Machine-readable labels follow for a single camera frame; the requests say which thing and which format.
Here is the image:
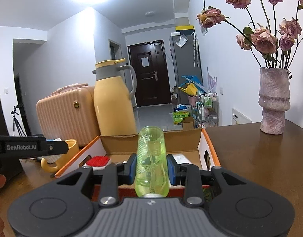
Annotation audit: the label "green transparent bottle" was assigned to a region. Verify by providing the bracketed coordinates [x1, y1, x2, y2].
[134, 126, 170, 198]

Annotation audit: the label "open cardboard box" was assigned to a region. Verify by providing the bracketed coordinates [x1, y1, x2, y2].
[54, 128, 221, 198]

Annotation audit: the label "dried pink roses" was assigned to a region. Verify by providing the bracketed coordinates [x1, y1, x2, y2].
[196, 0, 303, 71]

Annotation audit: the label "dark entrance door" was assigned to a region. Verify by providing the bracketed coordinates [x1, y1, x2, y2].
[128, 40, 171, 107]

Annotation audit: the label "small cardboard box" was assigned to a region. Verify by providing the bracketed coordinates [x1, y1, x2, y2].
[182, 117, 194, 130]

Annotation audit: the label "metal wire trolley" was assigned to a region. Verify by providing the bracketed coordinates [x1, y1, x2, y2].
[194, 90, 219, 128]

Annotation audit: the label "pink ribbed suitcase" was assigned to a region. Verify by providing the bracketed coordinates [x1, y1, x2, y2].
[36, 84, 100, 147]

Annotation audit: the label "black monitor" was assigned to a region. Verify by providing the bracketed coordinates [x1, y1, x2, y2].
[0, 90, 25, 178]

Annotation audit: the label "white cotton swab box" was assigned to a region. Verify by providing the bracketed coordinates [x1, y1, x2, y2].
[173, 154, 191, 164]

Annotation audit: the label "yellow ceramic mug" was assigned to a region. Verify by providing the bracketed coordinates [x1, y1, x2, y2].
[41, 139, 79, 173]

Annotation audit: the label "yellow black box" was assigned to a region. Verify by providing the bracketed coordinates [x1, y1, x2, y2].
[175, 25, 194, 32]

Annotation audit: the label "yellow thermos jug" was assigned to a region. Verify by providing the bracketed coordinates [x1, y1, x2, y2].
[92, 58, 137, 136]

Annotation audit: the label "yellow watering can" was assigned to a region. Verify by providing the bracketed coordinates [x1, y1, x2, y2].
[178, 82, 198, 96]

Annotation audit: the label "black camera tripod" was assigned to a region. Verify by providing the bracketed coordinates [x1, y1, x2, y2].
[10, 104, 27, 137]

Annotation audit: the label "red white lint brush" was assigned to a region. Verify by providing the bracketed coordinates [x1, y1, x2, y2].
[82, 156, 111, 171]

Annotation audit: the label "white folded umbrella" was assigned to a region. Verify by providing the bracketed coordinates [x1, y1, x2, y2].
[192, 32, 200, 67]

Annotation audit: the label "grey refrigerator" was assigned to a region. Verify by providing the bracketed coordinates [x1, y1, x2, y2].
[168, 34, 204, 105]

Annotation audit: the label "green printed box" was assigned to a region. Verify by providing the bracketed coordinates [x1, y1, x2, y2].
[172, 110, 190, 125]

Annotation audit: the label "pink textured vase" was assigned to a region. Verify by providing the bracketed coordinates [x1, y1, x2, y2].
[258, 67, 291, 135]

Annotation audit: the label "white framed board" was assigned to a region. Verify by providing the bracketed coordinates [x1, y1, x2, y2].
[232, 109, 252, 125]

